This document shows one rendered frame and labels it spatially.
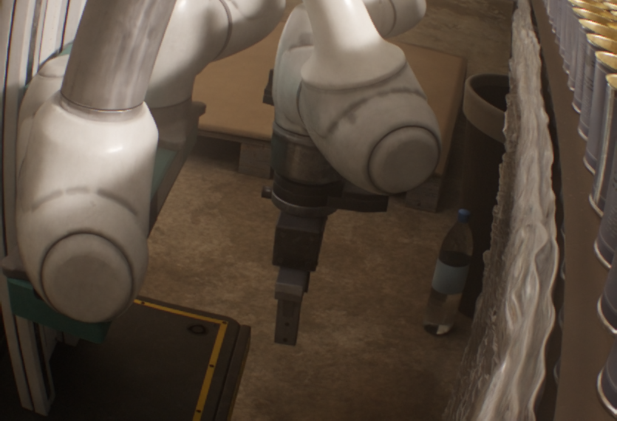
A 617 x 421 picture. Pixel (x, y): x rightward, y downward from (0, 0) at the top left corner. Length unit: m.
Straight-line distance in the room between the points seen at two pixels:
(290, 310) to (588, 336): 0.80
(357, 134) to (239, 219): 2.01
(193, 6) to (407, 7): 0.33
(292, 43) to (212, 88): 2.44
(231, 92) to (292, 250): 2.36
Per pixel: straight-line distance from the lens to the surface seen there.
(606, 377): 0.34
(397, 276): 2.71
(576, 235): 0.48
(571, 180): 0.56
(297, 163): 1.11
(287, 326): 1.17
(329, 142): 0.93
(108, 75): 0.83
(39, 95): 1.03
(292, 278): 1.12
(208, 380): 1.65
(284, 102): 1.08
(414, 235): 2.94
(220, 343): 1.76
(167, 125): 1.52
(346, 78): 0.91
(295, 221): 1.13
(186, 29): 1.47
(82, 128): 0.83
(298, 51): 1.05
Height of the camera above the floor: 1.32
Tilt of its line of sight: 25 degrees down
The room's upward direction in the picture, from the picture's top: 7 degrees clockwise
